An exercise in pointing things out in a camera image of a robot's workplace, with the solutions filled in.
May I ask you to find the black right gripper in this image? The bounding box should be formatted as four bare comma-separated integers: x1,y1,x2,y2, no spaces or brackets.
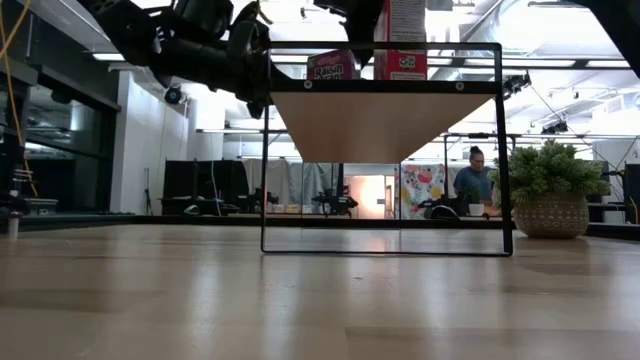
313,0,387,67

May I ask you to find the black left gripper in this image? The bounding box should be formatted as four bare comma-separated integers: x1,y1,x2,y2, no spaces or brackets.
229,4,292,119

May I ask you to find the magenta Raisin Bran cereal box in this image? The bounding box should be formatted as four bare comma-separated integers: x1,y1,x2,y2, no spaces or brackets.
306,48,362,81

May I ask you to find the red Froot Loops cereal box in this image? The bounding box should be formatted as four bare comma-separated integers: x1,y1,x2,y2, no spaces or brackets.
373,0,430,81

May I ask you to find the white hanging cloth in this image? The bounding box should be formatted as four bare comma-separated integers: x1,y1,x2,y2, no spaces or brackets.
244,158,301,206

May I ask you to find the grey hanging cloth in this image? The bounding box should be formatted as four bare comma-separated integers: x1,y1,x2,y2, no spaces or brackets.
289,162,346,201

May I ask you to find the black room divider panel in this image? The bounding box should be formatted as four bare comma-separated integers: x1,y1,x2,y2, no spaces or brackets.
162,159,249,216

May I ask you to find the black track spotlight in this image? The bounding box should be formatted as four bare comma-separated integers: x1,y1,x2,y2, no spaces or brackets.
502,69,532,99
539,119,569,136

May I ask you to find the floral hanging cloth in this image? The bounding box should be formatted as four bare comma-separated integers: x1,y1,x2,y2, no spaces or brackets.
399,163,447,220

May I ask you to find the person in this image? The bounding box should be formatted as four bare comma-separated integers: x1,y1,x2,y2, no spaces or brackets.
452,145,496,204

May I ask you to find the grey metal tray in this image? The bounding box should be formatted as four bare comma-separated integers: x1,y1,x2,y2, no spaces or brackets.
23,197,59,216

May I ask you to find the green plant in woven pot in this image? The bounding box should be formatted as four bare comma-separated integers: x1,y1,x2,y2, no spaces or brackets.
491,139,612,240

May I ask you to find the round black ceiling camera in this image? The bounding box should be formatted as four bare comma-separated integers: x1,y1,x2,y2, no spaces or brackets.
163,84,185,106

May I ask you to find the wooden shelf with black frame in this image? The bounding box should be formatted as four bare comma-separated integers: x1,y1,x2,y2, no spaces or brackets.
259,41,515,258

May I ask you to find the black aluminium rig frame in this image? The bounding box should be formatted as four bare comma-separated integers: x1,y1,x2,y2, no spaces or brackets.
19,213,640,240

